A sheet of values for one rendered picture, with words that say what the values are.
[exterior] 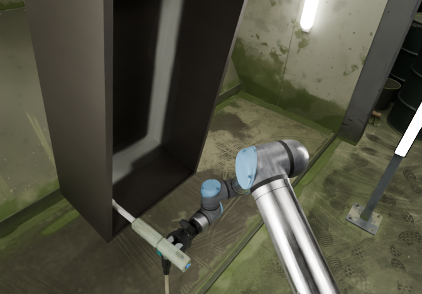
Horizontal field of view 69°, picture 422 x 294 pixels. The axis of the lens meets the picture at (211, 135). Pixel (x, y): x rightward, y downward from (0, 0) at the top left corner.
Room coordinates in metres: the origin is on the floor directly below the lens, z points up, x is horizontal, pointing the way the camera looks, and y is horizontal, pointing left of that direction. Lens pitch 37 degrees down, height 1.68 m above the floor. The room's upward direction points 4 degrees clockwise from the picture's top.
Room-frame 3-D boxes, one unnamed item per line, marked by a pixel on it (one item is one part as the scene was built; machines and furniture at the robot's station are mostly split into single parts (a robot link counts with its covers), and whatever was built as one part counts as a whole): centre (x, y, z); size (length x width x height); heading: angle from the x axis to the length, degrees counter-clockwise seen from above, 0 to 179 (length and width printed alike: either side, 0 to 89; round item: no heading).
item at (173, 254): (0.80, 0.25, 0.47); 0.49 x 0.05 x 0.23; 54
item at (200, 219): (0.90, 0.03, 0.49); 0.10 x 0.05 x 0.09; 55
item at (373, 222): (1.41, -1.10, 0.01); 0.20 x 0.20 x 0.01; 53
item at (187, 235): (0.84, 0.08, 0.49); 0.12 x 0.08 x 0.09; 145
